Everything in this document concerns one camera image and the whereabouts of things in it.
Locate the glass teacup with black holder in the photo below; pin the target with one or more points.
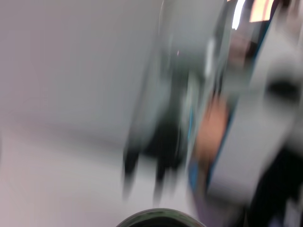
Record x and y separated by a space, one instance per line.
163 218

